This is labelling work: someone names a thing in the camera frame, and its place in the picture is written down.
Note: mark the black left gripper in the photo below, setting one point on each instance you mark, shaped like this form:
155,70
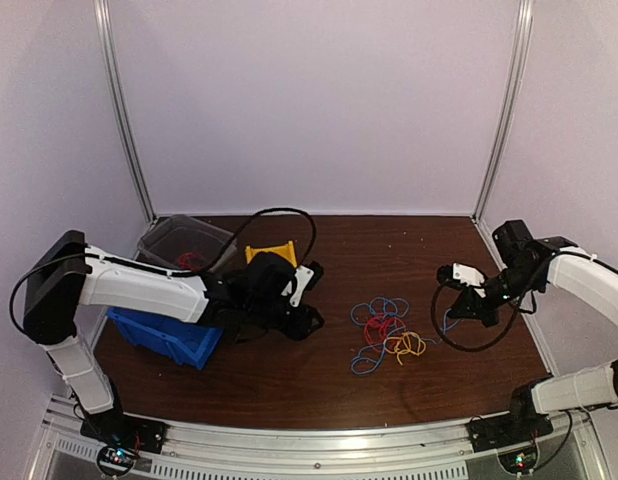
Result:
299,330

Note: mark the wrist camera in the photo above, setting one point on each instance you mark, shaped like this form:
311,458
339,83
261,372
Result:
459,276
305,279

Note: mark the front aluminium rail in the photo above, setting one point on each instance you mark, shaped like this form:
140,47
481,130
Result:
439,450

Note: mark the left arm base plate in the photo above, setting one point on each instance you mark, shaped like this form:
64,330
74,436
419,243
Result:
117,429

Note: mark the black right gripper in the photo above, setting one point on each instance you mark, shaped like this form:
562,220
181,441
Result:
475,308

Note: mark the clear grey plastic tub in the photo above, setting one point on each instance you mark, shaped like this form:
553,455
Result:
181,242

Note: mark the yellow plastic bin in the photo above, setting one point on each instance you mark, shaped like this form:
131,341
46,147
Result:
285,251

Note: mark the corner aluminium post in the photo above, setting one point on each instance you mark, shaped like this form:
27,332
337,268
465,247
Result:
516,70
121,115

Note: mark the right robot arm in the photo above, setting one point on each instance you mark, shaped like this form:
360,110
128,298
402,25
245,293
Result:
573,298

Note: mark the right corner aluminium post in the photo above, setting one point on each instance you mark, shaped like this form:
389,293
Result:
516,70

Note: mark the blue plastic bin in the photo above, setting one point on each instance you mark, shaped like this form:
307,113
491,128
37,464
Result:
183,343

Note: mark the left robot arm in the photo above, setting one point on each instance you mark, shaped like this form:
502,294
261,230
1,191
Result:
267,293

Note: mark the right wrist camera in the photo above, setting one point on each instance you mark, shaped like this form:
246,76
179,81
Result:
459,276

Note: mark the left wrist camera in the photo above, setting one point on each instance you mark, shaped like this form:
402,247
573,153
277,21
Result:
305,279

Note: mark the left corner aluminium post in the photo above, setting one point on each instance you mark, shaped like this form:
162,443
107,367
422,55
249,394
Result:
121,115

